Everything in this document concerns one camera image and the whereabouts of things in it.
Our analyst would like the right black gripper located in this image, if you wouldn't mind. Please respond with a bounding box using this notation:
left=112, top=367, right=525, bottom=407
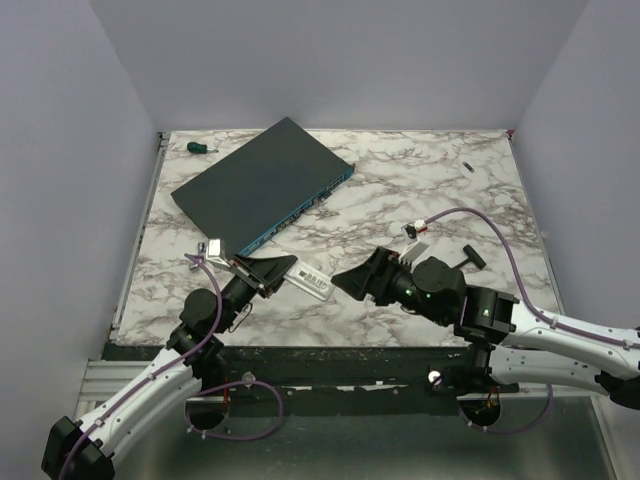
left=331, top=245, right=447, bottom=326

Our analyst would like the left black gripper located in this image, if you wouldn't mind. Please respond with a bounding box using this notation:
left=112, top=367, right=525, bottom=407
left=215, top=253, right=297, bottom=334

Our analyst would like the white remote control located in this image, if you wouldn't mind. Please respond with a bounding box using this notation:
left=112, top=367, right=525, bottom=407
left=284, top=260, right=335, bottom=302

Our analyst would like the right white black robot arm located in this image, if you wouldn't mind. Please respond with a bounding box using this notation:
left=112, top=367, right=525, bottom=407
left=331, top=247, right=639, bottom=410

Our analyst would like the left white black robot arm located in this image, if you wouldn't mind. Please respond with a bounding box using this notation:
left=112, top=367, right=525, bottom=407
left=41, top=255, right=298, bottom=479

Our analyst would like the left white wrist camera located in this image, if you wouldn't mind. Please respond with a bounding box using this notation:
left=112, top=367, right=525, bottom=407
left=204, top=239, right=230, bottom=270

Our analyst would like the silver metal bracket clamp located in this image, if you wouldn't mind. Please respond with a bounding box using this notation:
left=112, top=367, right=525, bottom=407
left=187, top=242, right=208, bottom=273

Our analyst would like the dark grey network switch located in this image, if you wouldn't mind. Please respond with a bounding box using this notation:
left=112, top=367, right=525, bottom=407
left=171, top=117, right=355, bottom=256

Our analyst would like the black T-handle tool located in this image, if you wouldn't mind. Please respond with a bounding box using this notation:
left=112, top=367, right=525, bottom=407
left=454, top=245, right=486, bottom=270

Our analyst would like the green handled screwdriver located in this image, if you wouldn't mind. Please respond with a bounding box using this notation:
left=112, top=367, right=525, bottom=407
left=186, top=141, right=217, bottom=155

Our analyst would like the aluminium frame rail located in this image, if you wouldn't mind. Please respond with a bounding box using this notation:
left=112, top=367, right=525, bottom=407
left=79, top=360, right=138, bottom=402

